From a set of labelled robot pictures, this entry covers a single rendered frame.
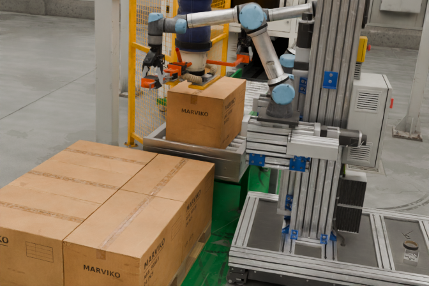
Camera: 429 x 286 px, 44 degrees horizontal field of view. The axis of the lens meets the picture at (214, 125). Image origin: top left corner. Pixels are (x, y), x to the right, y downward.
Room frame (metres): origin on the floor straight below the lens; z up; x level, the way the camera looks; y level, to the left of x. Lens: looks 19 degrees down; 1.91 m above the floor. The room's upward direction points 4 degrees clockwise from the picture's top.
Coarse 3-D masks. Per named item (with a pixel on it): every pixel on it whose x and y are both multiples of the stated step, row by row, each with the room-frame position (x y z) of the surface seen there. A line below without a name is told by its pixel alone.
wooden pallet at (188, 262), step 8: (208, 224) 3.16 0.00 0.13; (208, 232) 3.17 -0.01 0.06; (200, 240) 3.10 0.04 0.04; (192, 248) 2.84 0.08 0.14; (200, 248) 3.03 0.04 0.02; (192, 256) 2.93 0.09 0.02; (184, 264) 2.71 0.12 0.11; (192, 264) 2.86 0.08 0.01; (176, 272) 2.57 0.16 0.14; (184, 272) 2.71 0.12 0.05; (176, 280) 2.59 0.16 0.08
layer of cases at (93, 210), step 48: (96, 144) 3.42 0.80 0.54; (0, 192) 2.62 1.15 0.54; (48, 192) 2.66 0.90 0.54; (96, 192) 2.70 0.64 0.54; (144, 192) 2.74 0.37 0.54; (192, 192) 2.79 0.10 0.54; (0, 240) 2.28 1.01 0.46; (48, 240) 2.20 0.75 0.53; (96, 240) 2.20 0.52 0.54; (144, 240) 2.23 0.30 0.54; (192, 240) 2.83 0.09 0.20
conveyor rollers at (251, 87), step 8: (248, 80) 5.51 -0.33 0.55; (248, 88) 5.22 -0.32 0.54; (256, 88) 5.21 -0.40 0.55; (264, 88) 5.27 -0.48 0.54; (248, 96) 4.88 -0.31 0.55; (248, 104) 4.67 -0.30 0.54; (248, 112) 4.39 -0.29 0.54; (240, 136) 3.77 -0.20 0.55; (232, 144) 3.60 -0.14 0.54; (240, 144) 3.59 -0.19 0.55
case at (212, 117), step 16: (224, 80) 3.84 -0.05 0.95; (240, 80) 3.88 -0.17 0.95; (176, 96) 3.45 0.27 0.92; (192, 96) 3.41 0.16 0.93; (208, 96) 3.39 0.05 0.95; (224, 96) 3.41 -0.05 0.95; (240, 96) 3.78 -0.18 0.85; (176, 112) 3.44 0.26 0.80; (192, 112) 3.41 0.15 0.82; (208, 112) 3.38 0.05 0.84; (224, 112) 3.39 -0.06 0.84; (240, 112) 3.82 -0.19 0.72; (176, 128) 3.44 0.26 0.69; (192, 128) 3.41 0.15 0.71; (208, 128) 3.38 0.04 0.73; (224, 128) 3.42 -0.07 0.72; (240, 128) 3.86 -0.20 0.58; (208, 144) 3.38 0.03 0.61; (224, 144) 3.45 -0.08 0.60
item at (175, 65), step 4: (168, 64) 3.02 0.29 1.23; (172, 64) 3.02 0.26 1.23; (176, 64) 3.08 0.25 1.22; (180, 64) 3.08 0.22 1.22; (184, 64) 3.08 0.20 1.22; (168, 68) 3.02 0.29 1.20; (172, 68) 3.02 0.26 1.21; (176, 68) 3.01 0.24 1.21; (180, 68) 3.00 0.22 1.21; (184, 68) 3.06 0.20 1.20; (180, 72) 3.00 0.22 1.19; (184, 72) 3.04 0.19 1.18
